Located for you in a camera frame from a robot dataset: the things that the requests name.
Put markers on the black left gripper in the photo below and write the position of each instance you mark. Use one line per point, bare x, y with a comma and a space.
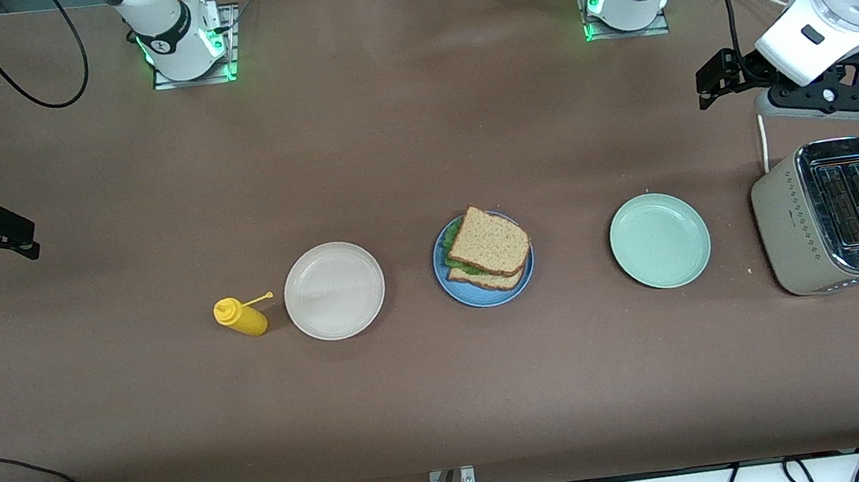
745, 72

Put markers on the yellow mustard squeeze bottle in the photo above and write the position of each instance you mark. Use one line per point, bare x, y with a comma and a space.
245, 319

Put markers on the brown bread slice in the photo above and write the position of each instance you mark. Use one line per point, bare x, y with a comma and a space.
488, 241
497, 282

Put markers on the green lettuce leaf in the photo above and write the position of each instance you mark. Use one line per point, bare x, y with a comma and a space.
462, 268

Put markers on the pale green plate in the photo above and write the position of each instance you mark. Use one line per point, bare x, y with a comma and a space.
660, 240

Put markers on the blue plate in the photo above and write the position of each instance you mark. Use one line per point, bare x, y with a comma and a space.
487, 300

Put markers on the beige plate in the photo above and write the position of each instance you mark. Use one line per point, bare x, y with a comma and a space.
334, 291

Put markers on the beige chrome toaster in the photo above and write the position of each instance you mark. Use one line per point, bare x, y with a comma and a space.
789, 227

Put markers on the black left camera bracket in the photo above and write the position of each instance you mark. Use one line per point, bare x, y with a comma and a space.
809, 96

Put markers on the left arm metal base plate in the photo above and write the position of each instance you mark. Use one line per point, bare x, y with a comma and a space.
626, 35

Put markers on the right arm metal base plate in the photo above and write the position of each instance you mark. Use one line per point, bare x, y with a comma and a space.
197, 81

